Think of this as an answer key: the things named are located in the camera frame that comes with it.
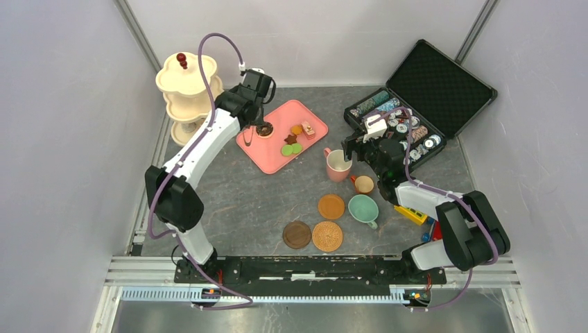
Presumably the chocolate donut toy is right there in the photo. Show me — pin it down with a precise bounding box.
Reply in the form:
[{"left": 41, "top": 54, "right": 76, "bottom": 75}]
[{"left": 255, "top": 121, "right": 274, "bottom": 139}]

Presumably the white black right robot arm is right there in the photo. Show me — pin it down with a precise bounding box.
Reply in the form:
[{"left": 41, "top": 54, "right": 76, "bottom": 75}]
[{"left": 342, "top": 135, "right": 510, "bottom": 283}]

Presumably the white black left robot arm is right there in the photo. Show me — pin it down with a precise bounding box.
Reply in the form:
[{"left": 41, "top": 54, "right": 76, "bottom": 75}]
[{"left": 145, "top": 68, "right": 275, "bottom": 283}]

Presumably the pink serving tray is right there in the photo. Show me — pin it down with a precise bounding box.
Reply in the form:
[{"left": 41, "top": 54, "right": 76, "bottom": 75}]
[{"left": 236, "top": 100, "right": 329, "bottom": 174}]

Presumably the small orange cup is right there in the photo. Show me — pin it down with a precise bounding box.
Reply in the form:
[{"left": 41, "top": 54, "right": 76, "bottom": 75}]
[{"left": 349, "top": 176, "right": 375, "bottom": 195}]

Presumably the pink mug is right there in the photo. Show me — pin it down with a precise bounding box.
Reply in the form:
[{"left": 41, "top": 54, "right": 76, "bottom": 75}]
[{"left": 323, "top": 148, "right": 352, "bottom": 182}]

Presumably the green round cookie left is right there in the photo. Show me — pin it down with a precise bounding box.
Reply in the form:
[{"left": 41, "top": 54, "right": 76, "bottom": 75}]
[{"left": 281, "top": 144, "right": 292, "bottom": 157}]

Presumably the green round cookie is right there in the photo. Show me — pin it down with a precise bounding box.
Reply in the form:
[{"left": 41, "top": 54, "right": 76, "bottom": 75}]
[
  {"left": 281, "top": 144, "right": 292, "bottom": 157},
  {"left": 291, "top": 143, "right": 303, "bottom": 155}
]

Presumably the brown star cookie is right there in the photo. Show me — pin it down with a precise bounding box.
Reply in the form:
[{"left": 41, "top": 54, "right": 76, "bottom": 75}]
[{"left": 284, "top": 134, "right": 297, "bottom": 145}]

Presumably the orange flower cookie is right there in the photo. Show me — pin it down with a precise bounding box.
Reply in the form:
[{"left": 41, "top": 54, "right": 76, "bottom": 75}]
[{"left": 291, "top": 125, "right": 303, "bottom": 135}]

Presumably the green round cookie right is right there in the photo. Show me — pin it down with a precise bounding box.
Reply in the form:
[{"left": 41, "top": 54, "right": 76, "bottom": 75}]
[{"left": 291, "top": 143, "right": 303, "bottom": 155}]

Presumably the teal green cup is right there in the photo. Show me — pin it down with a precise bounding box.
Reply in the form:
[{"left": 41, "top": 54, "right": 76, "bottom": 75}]
[{"left": 347, "top": 194, "right": 379, "bottom": 230}]

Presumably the cream three-tier dessert stand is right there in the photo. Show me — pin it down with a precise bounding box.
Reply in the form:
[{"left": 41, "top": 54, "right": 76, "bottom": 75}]
[{"left": 155, "top": 52, "right": 211, "bottom": 146}]

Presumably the pink slice cake toy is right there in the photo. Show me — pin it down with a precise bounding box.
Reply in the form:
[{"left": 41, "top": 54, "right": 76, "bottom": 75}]
[{"left": 301, "top": 121, "right": 316, "bottom": 140}]

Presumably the orange round coaster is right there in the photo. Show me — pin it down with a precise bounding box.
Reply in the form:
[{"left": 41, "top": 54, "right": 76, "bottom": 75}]
[{"left": 318, "top": 194, "right": 345, "bottom": 221}]

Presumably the black poker chip case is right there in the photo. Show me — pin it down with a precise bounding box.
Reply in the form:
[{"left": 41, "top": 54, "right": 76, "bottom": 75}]
[{"left": 343, "top": 40, "right": 498, "bottom": 171}]

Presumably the yellow toy block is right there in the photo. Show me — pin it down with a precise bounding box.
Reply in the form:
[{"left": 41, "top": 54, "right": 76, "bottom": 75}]
[{"left": 394, "top": 205, "right": 429, "bottom": 225}]

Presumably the woven tan round coaster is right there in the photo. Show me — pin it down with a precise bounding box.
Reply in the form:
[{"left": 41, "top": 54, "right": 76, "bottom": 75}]
[{"left": 312, "top": 221, "right": 343, "bottom": 253}]

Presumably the red toy block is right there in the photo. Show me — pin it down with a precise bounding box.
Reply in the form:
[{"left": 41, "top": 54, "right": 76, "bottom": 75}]
[{"left": 429, "top": 221, "right": 442, "bottom": 241}]

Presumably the dark brown round coaster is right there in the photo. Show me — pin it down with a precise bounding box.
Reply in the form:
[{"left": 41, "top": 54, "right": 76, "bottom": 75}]
[{"left": 282, "top": 221, "right": 311, "bottom": 249}]

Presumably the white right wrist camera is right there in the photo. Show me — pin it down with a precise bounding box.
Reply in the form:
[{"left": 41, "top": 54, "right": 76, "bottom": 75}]
[{"left": 363, "top": 114, "right": 388, "bottom": 143}]

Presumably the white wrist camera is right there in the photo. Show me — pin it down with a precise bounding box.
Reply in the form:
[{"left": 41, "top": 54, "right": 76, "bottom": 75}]
[
  {"left": 239, "top": 63, "right": 265, "bottom": 76},
  {"left": 363, "top": 114, "right": 388, "bottom": 143}
]

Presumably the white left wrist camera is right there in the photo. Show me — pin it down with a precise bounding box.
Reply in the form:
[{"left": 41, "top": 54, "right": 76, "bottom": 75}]
[{"left": 239, "top": 63, "right": 265, "bottom": 76}]

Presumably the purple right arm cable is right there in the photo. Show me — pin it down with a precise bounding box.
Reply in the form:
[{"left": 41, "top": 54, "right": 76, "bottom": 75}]
[{"left": 363, "top": 106, "right": 501, "bottom": 312}]

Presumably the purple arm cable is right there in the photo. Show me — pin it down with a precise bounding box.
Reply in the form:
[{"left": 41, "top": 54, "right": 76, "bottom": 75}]
[
  {"left": 146, "top": 32, "right": 254, "bottom": 311},
  {"left": 363, "top": 106, "right": 501, "bottom": 312}
]

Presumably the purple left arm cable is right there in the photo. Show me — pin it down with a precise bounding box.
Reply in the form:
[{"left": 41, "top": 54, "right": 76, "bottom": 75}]
[{"left": 146, "top": 32, "right": 254, "bottom": 311}]

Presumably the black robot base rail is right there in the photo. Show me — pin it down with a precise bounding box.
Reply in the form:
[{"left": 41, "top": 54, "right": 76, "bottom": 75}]
[{"left": 173, "top": 255, "right": 447, "bottom": 308}]

